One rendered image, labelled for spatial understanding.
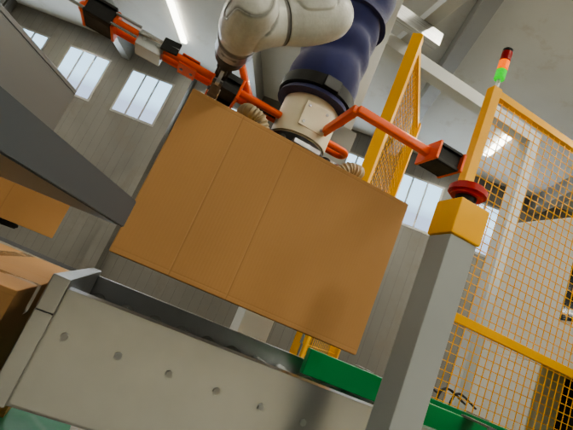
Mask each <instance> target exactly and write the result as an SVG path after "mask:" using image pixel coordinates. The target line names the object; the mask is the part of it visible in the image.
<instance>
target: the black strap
mask: <svg viewBox="0 0 573 430"><path fill-rule="evenodd" d="M291 82H304V83H309V84H314V85H317V86H319V87H322V88H323V89H325V90H328V91H330V92H331V93H333V94H334V95H335V96H336V97H337V98H338V99H339V100H340V101H341V102H342V103H343V104H344V105H345V107H346V110H348V109H349V108H351V107H353V106H354V100H353V97H352V95H351V93H350V92H349V91H348V90H347V89H346V88H345V87H344V85H343V83H342V82H340V81H339V80H337V79H336V78H334V77H333V76H331V75H329V74H325V73H321V72H318V71H316V70H312V69H302V68H301V69H295V70H292V71H290V72H288V73H287V74H286V75H285V77H284V79H283V80H282V82H281V85H280V88H279V90H280V89H281V88H282V87H283V86H284V85H285V84H289V83H291Z"/></svg>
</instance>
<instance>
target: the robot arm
mask: <svg viewBox="0 0 573 430"><path fill-rule="evenodd" d="M353 18H354V9H353V6H352V3H351V0H226V1H225V3H224V5H223V8H222V11H221V14H220V17H219V22H218V33H217V40H216V41H215V57H216V60H217V69H216V71H215V74H216V76H215V77H214V78H213V79H212V82H211V85H208V86H207V89H208V91H207V93H206V95H207V96H209V97H211V98H212V99H214V100H216V99H217V97H218V95H219V93H220V91H221V90H220V89H221V86H223V81H224V80H225V79H228V77H229V75H230V74H231V73H232V71H237V70H239V69H241V68H242V67H243V66H244V65H245V64H246V63H247V62H248V61H249V60H250V59H251V58H252V56H253V54H254V53H257V52H258V51H261V50H264V49H270V48H274V47H281V46H292V47H309V46H316V45H321V44H327V43H330V42H332V41H335V40H337V39H339V38H341V37H343V36H344V35H345V34H346V33H347V32H348V30H349V29H350V27H351V25H352V22H353Z"/></svg>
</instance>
